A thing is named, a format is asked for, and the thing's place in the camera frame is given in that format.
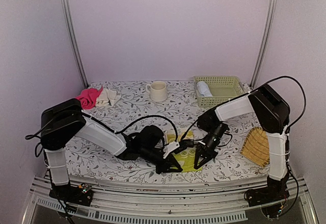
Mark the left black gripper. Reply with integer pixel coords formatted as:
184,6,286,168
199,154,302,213
140,146,182,175

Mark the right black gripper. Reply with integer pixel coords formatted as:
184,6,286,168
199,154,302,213
195,123,227,169

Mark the cream green patterned towel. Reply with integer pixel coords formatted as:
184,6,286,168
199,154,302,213
165,129,202,173

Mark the light blue towel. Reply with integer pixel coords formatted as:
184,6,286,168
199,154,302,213
196,81,213,97

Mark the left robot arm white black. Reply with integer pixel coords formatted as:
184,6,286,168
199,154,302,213
37,99,182,206

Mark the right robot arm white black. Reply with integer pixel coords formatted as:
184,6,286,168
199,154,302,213
194,85,290,206

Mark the yellow bamboo tray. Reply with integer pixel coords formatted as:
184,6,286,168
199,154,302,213
240,127,269,167

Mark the green plastic basket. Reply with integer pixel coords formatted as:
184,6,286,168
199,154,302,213
193,76,245,108

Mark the cream ceramic mug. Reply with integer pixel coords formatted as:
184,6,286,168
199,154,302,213
145,81,168,102

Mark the white cream small towel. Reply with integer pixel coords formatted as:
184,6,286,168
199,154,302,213
95,88,121,107

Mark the pink rolled towel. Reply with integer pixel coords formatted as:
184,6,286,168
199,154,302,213
76,87,103,110

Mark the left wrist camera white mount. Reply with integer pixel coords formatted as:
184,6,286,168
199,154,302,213
163,141,187,159

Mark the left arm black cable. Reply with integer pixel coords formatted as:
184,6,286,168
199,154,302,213
24,115,179,143

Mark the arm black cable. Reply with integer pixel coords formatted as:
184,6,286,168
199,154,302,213
178,75,306,146
24,115,179,143

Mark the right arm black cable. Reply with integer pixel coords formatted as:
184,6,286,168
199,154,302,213
178,75,306,146

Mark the right aluminium frame post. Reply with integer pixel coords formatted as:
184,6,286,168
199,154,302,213
250,0,277,88

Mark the aluminium frame post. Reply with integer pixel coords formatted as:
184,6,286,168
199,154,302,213
250,0,277,88
61,0,89,88

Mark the left aluminium frame post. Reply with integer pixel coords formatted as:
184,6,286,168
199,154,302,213
61,0,89,88

